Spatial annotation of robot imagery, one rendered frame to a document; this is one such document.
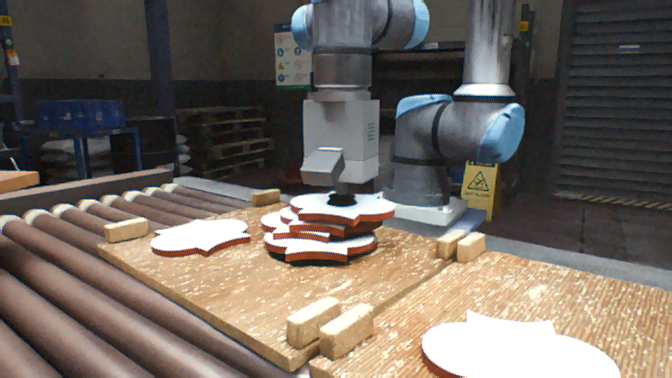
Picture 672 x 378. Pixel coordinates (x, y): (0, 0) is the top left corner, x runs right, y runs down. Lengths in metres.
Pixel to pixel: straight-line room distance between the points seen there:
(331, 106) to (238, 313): 0.27
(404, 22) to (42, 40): 5.11
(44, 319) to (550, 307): 0.53
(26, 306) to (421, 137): 0.71
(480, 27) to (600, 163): 4.32
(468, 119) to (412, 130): 0.13
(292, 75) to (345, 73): 5.71
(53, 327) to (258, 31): 6.25
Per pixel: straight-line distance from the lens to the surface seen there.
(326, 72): 0.56
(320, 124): 0.57
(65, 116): 3.74
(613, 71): 5.10
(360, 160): 0.56
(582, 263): 0.72
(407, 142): 0.95
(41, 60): 5.55
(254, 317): 0.46
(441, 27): 5.40
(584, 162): 5.13
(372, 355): 0.40
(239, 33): 6.88
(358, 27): 0.57
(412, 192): 0.94
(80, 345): 0.50
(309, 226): 0.58
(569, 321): 0.50
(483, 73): 0.88
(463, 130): 0.88
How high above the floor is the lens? 1.16
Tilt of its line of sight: 14 degrees down
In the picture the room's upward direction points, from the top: straight up
